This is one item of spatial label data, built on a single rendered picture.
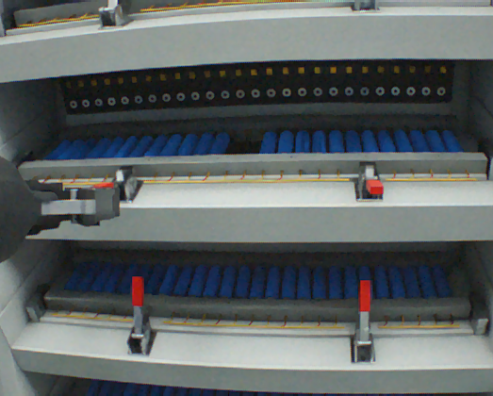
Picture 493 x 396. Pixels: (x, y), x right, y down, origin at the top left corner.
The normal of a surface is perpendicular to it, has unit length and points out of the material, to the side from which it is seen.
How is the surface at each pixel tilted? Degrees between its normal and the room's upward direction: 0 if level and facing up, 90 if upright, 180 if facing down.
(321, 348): 19
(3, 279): 90
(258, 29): 109
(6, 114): 90
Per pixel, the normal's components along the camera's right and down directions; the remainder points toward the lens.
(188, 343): -0.08, -0.86
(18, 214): 0.99, 0.05
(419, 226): -0.12, 0.51
